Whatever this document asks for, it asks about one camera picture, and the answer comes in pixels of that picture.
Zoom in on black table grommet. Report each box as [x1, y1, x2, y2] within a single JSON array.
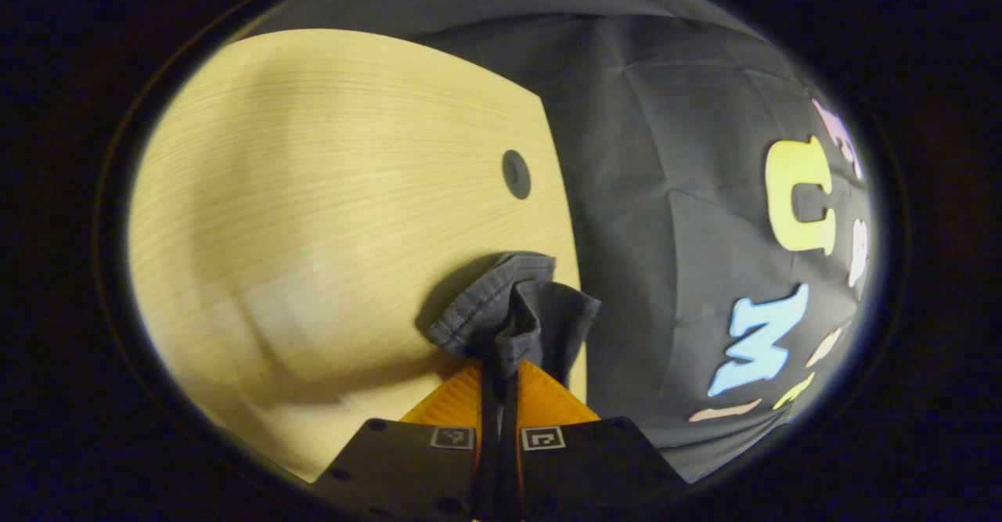
[[502, 149, 532, 200]]

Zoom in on dark grey jeans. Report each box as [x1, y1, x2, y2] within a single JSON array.
[[415, 251, 602, 386]]

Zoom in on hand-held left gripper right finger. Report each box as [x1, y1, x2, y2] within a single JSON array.
[[501, 359, 690, 522]]

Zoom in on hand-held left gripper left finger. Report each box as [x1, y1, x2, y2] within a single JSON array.
[[309, 359, 500, 522]]

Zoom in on black backdrop cloth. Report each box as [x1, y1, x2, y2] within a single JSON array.
[[258, 0, 874, 484]]

